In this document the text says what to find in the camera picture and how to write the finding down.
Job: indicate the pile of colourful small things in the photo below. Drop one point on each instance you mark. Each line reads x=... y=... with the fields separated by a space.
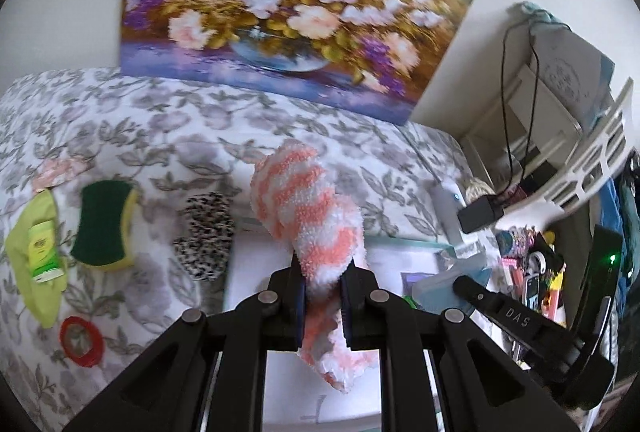
x=530 y=272

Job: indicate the black power adapter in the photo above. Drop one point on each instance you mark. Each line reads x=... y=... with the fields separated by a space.
x=481 y=213

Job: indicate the pink floral scrunchie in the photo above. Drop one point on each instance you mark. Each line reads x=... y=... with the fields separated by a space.
x=57 y=172

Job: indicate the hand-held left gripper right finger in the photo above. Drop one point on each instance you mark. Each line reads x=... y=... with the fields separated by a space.
x=346 y=312

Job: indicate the floral painting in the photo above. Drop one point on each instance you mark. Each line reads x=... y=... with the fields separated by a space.
x=300 y=2

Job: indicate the leopard print scrunchie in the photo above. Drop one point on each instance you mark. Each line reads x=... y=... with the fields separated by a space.
x=205 y=237

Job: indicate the white plastic basket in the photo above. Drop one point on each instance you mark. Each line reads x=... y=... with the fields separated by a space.
x=590 y=162

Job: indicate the yellow green sponge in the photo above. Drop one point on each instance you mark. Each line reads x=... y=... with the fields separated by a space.
x=100 y=227

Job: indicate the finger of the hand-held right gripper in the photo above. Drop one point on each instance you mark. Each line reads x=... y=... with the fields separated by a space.
x=500 y=309

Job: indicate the white cardboard box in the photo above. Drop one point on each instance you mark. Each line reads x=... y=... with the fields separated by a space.
x=570 y=72

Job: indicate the white power strip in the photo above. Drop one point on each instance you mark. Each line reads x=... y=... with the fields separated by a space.
x=450 y=207

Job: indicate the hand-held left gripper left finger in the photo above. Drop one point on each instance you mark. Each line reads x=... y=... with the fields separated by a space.
x=299 y=312

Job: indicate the white box with green rim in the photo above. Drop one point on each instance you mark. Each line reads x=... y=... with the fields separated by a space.
x=250 y=262

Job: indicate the light green cloth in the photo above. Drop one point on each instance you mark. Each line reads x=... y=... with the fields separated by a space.
x=25 y=242

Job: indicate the pink white fuzzy sock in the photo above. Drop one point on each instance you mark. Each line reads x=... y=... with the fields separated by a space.
x=300 y=202

